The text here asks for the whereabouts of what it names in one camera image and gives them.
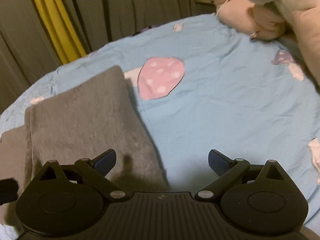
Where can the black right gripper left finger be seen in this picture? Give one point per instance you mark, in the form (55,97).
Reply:
(93,173)

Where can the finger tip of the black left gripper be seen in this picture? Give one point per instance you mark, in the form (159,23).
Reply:
(8,190)

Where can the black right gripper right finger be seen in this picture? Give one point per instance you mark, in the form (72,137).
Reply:
(229,171)

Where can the grey sweatpants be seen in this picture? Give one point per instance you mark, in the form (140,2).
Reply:
(80,123)

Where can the light blue mushroom bedsheet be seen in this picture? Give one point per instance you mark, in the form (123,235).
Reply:
(232,98)

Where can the purple black object behind bed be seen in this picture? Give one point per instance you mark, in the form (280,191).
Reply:
(145,29)

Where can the grey curtain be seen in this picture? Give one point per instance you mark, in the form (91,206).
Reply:
(27,53)

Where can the dark wooden nightstand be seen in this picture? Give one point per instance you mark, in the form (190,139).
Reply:
(206,2)

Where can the grey pink plush toy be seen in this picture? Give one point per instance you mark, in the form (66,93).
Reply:
(303,16)

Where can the yellow curtain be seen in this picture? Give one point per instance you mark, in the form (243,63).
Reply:
(60,29)

